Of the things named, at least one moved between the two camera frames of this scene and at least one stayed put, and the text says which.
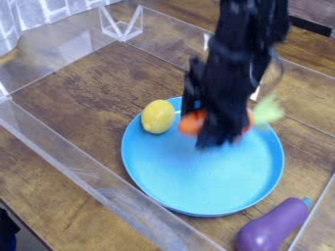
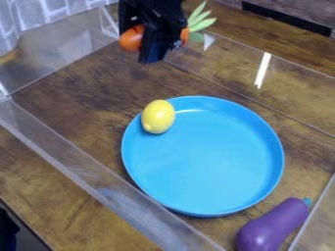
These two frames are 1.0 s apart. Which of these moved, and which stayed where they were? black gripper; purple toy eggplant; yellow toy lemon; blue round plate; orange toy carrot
Moved: orange toy carrot; black gripper
Stayed: purple toy eggplant; yellow toy lemon; blue round plate
